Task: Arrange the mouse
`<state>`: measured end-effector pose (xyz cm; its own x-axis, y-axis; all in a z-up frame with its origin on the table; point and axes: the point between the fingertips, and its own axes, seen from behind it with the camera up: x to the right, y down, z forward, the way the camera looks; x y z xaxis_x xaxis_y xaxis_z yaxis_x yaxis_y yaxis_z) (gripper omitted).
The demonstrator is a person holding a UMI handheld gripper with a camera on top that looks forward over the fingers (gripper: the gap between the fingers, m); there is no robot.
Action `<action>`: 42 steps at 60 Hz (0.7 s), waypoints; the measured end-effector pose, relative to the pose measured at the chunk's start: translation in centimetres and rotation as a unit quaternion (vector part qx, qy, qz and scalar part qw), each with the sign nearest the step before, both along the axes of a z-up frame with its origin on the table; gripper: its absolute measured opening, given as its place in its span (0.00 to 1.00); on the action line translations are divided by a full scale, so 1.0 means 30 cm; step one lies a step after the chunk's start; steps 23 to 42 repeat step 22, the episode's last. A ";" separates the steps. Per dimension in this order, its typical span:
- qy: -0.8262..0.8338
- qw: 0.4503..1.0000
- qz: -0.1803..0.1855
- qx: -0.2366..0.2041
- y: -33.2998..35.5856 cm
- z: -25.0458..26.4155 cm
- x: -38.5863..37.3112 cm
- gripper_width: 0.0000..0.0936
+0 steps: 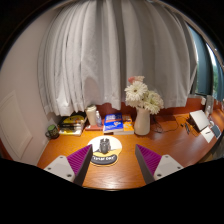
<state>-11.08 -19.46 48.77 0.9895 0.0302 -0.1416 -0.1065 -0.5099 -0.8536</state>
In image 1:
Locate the white flower bouquet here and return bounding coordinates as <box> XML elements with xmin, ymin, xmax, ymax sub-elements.
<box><xmin>124</xmin><ymin>75</ymin><xmax>165</xmax><ymax>116</ymax></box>

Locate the yellow and black book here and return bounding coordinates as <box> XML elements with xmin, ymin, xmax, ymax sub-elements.
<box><xmin>59</xmin><ymin>113</ymin><xmax>86</xmax><ymax>126</ymax></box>

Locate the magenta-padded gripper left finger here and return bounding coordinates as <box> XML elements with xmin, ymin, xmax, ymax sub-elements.
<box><xmin>43</xmin><ymin>143</ymin><xmax>94</xmax><ymax>187</ymax></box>

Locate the white black yellow mouse pad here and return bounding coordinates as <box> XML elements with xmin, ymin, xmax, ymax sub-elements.
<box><xmin>87</xmin><ymin>134</ymin><xmax>123</xmax><ymax>167</ymax></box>

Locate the red-brown book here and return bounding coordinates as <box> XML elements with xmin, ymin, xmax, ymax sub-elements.
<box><xmin>84</xmin><ymin>123</ymin><xmax>104</xmax><ymax>132</ymax></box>

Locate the dark green mug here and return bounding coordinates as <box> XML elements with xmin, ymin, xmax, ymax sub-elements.
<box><xmin>45</xmin><ymin>124</ymin><xmax>60</xmax><ymax>140</ymax></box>

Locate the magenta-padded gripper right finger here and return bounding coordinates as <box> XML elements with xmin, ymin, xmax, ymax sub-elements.
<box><xmin>134</xmin><ymin>143</ymin><xmax>184</xmax><ymax>185</ymax></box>

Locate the blue book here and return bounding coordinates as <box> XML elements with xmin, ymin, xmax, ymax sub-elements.
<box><xmin>102</xmin><ymin>113</ymin><xmax>124</xmax><ymax>133</ymax></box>

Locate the silver laptop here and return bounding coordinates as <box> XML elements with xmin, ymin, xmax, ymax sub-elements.
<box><xmin>188</xmin><ymin>109</ymin><xmax>211</xmax><ymax>133</ymax></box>

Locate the white ceramic vase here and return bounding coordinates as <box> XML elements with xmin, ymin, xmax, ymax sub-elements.
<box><xmin>133</xmin><ymin>106</ymin><xmax>152</xmax><ymax>137</ymax></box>

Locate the white paper sheet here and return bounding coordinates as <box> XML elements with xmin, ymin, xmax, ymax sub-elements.
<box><xmin>200</xmin><ymin>125</ymin><xmax>216</xmax><ymax>144</ymax></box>

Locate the dark framed window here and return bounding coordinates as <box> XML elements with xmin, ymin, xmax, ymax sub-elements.
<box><xmin>188</xmin><ymin>24</ymin><xmax>224</xmax><ymax>103</ymax></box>

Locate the white lidded cup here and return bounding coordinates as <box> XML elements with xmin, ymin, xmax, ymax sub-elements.
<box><xmin>85</xmin><ymin>104</ymin><xmax>98</xmax><ymax>127</ymax></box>

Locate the white curtain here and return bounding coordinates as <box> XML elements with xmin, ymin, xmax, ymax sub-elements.
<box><xmin>37</xmin><ymin>0</ymin><xmax>198</xmax><ymax>117</ymax></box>

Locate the clear spray bottle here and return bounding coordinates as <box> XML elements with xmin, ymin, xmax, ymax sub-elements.
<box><xmin>95</xmin><ymin>110</ymin><xmax>103</xmax><ymax>128</ymax></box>

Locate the black cable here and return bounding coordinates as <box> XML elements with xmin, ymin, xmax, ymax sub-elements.
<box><xmin>151</xmin><ymin>114</ymin><xmax>188</xmax><ymax>134</ymax></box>

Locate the orange book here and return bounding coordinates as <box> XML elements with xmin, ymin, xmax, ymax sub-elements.
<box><xmin>113</xmin><ymin>114</ymin><xmax>135</xmax><ymax>136</ymax></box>

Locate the dark grey computer mouse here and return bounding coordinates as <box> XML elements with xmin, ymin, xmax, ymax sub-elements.
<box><xmin>98</xmin><ymin>137</ymin><xmax>112</xmax><ymax>154</ymax></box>

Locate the pale yellow book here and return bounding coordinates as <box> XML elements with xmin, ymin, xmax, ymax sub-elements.
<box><xmin>58</xmin><ymin>127</ymin><xmax>84</xmax><ymax>137</ymax></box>

